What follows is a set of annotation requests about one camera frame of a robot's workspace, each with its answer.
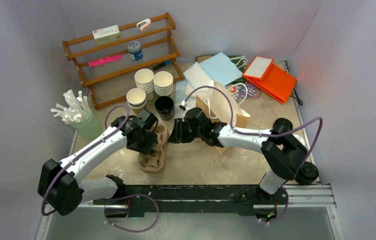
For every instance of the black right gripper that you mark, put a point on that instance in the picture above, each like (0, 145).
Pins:
(178, 135)

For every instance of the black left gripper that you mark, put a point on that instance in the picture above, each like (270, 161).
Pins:
(152, 138)

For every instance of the brown pulp cup carrier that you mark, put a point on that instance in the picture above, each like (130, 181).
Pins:
(155, 164)

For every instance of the kraft brown paper bag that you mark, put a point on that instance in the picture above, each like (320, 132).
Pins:
(223, 121)

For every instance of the white paper cup stack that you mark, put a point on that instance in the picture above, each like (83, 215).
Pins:
(144, 80)

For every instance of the orange paper bag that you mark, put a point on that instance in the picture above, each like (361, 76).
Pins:
(273, 80)

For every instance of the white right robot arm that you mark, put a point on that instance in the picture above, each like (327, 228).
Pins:
(284, 153)

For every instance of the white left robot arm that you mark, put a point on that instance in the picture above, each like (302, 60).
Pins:
(62, 184)

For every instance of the white coffee cup lid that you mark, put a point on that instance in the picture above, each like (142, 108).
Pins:
(301, 140)

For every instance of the black paper cup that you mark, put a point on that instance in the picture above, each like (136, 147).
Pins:
(164, 105)

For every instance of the green cup with straws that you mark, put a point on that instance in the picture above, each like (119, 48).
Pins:
(78, 115)

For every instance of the black blue marker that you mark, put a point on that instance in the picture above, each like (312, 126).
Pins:
(161, 65)

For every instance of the checkered blue white bag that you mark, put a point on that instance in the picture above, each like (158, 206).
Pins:
(242, 91)

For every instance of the light blue paper bag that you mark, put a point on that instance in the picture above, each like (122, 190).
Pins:
(218, 68)

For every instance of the pink highlighter marker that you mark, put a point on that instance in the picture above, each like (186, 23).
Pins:
(104, 60)

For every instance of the blue white jar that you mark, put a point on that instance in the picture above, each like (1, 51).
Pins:
(135, 50)

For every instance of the white green box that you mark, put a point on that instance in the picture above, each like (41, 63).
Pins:
(106, 35)

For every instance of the pink white small device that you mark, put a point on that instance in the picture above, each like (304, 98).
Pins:
(144, 25)

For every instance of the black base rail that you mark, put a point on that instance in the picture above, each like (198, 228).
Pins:
(241, 199)

